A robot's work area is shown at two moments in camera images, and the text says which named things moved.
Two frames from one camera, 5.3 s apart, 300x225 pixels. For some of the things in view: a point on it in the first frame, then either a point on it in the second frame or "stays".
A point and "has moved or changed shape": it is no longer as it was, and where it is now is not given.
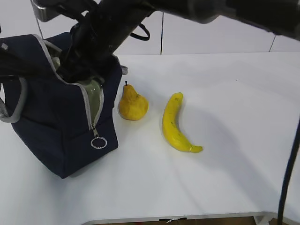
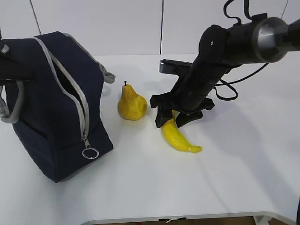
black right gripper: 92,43 → 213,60
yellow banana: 170,128 stays
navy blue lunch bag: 52,119 has moved or changed shape
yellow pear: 132,106 stays
